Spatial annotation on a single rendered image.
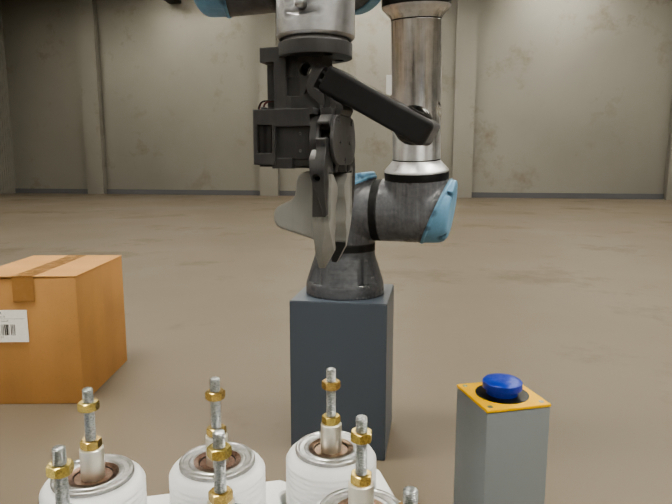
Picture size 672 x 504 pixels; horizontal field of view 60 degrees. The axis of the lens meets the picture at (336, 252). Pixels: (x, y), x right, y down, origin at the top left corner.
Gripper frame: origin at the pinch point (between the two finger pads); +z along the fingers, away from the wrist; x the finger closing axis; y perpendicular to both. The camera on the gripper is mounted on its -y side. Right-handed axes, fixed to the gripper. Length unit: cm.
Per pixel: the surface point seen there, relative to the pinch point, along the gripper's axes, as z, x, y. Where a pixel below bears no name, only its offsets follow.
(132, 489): 21.7, 12.4, 16.1
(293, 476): 22.6, 3.9, 3.2
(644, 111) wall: -81, -914, -170
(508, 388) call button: 13.5, -3.5, -17.0
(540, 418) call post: 16.2, -3.6, -20.2
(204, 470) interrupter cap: 21.0, 8.3, 10.8
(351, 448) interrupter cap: 21.0, -0.5, -1.6
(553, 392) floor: 46, -89, -26
